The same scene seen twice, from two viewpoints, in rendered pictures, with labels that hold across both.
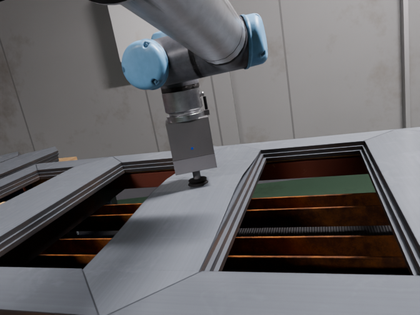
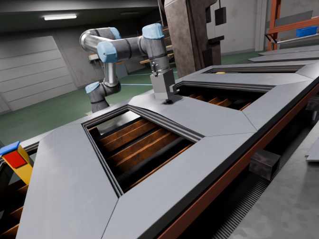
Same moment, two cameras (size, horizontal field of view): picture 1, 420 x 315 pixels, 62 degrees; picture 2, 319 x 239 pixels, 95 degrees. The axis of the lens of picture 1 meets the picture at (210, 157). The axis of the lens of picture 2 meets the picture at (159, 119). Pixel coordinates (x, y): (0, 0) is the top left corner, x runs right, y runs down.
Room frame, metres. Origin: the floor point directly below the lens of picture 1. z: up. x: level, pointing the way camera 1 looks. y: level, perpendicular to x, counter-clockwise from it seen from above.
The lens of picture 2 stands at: (1.07, -0.46, 1.09)
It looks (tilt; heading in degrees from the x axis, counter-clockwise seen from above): 26 degrees down; 133
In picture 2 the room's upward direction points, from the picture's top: 15 degrees counter-clockwise
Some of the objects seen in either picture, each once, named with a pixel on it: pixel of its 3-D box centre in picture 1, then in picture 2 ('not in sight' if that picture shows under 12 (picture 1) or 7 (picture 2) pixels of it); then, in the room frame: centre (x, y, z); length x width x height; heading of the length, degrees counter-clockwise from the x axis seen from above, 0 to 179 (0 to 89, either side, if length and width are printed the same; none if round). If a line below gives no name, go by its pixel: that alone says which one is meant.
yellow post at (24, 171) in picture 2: not in sight; (26, 168); (0.28, -0.48, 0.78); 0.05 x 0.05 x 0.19; 71
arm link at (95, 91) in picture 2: not in sight; (95, 91); (-0.07, 0.13, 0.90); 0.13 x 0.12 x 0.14; 73
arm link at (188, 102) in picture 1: (184, 101); (159, 63); (0.69, 0.03, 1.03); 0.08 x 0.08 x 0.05
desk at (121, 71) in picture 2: not in sight; (115, 71); (-7.08, 5.55, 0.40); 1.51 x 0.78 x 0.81; 170
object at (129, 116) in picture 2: not in sight; (154, 105); (0.27, 0.39, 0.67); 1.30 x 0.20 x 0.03; 71
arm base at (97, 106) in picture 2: not in sight; (99, 105); (-0.08, 0.12, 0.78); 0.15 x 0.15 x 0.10
